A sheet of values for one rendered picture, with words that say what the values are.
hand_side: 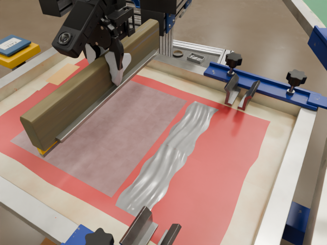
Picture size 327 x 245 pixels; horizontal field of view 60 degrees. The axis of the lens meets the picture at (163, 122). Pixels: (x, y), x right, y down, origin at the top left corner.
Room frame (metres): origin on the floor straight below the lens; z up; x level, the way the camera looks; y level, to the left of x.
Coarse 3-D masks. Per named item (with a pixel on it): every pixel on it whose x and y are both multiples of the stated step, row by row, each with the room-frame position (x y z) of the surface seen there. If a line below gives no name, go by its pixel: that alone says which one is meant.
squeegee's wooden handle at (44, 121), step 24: (144, 24) 0.65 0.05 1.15; (144, 48) 0.61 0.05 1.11; (96, 72) 0.46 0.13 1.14; (48, 96) 0.38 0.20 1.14; (72, 96) 0.40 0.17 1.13; (96, 96) 0.45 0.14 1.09; (24, 120) 0.32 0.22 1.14; (48, 120) 0.34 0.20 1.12; (72, 120) 0.38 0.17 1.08; (48, 144) 0.33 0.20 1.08
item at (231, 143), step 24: (120, 96) 0.61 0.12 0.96; (144, 96) 0.61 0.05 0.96; (168, 96) 0.61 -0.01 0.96; (192, 96) 0.61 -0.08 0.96; (120, 120) 0.51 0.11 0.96; (144, 120) 0.51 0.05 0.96; (168, 120) 0.51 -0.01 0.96; (216, 120) 0.51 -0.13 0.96; (240, 120) 0.51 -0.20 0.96; (264, 120) 0.51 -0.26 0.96; (216, 144) 0.43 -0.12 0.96; (240, 144) 0.43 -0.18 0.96; (216, 168) 0.36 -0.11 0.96; (240, 168) 0.36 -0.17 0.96
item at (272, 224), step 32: (32, 64) 0.71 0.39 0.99; (160, 64) 0.73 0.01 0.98; (192, 64) 0.71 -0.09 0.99; (0, 96) 0.59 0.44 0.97; (256, 96) 0.58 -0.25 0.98; (288, 160) 0.36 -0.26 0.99; (0, 192) 0.28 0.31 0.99; (288, 192) 0.28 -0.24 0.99; (32, 224) 0.22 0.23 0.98; (64, 224) 0.22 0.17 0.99
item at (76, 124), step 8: (152, 56) 0.61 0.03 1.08; (144, 64) 0.58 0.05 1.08; (128, 72) 0.54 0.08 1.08; (136, 72) 0.55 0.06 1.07; (128, 80) 0.52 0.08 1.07; (112, 88) 0.48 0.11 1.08; (120, 88) 0.49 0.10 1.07; (104, 96) 0.46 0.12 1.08; (96, 104) 0.43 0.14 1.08; (88, 112) 0.41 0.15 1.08; (80, 120) 0.39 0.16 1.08; (72, 128) 0.37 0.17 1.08; (64, 136) 0.35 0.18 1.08
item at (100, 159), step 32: (32, 96) 0.61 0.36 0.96; (0, 128) 0.48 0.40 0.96; (96, 128) 0.48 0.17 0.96; (32, 160) 0.38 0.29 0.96; (64, 160) 0.38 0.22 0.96; (96, 160) 0.38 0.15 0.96; (128, 160) 0.38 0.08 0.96; (192, 160) 0.38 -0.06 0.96; (96, 192) 0.30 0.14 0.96; (192, 192) 0.30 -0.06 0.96; (224, 192) 0.30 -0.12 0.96; (128, 224) 0.24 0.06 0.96; (160, 224) 0.24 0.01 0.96; (192, 224) 0.24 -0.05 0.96; (224, 224) 0.24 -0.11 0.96
